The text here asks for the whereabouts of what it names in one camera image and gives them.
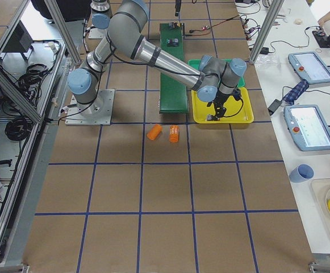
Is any plain orange cylinder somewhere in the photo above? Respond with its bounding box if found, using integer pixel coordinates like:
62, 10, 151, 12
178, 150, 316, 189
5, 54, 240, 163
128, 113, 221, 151
147, 124, 162, 140

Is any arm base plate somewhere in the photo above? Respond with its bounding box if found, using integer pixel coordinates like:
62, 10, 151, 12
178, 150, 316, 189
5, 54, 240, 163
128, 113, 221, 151
65, 89, 115, 126
88, 28, 107, 40

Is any black power adapter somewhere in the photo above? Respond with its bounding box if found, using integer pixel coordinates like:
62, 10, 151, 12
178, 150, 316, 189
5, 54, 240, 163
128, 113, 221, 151
268, 99, 282, 115

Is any red black power cable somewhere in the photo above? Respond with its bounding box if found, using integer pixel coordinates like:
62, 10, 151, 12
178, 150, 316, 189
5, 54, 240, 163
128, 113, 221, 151
185, 15, 241, 38

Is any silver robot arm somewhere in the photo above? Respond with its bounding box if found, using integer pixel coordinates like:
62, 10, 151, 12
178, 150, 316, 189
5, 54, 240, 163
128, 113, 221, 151
68, 1, 247, 120
91, 1, 228, 120

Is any teach pendant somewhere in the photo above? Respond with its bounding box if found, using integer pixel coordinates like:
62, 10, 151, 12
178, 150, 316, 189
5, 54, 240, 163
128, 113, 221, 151
288, 51, 330, 85
283, 105, 330, 151

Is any green conveyor belt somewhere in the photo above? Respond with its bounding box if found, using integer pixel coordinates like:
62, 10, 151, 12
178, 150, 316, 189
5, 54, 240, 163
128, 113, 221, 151
160, 23, 189, 113

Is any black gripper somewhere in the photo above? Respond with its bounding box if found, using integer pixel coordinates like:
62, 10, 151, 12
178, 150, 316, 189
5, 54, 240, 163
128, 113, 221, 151
214, 92, 233, 119

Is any green plastic tray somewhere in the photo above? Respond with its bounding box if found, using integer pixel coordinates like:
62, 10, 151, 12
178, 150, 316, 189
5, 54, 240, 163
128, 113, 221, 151
187, 59, 245, 88

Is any near teach pendant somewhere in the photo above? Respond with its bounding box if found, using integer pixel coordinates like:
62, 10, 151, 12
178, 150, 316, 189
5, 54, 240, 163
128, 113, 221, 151
283, 105, 330, 151

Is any yellow plastic tray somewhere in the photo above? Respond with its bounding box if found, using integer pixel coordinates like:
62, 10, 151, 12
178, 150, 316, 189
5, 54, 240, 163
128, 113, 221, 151
191, 87, 254, 124

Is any folded plaid umbrella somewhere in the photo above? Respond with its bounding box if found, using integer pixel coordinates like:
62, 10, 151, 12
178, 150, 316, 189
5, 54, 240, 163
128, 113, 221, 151
283, 79, 310, 105

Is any far teach pendant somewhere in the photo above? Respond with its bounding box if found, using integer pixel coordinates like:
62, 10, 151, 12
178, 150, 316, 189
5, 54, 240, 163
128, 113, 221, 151
288, 51, 330, 85

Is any orange cylinder with 4680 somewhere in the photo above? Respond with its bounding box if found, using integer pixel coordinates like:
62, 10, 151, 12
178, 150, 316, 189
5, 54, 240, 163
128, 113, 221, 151
169, 125, 179, 143

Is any blue plastic cup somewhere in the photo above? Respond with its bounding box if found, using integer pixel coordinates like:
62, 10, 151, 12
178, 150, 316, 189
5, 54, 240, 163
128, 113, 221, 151
289, 164, 314, 183

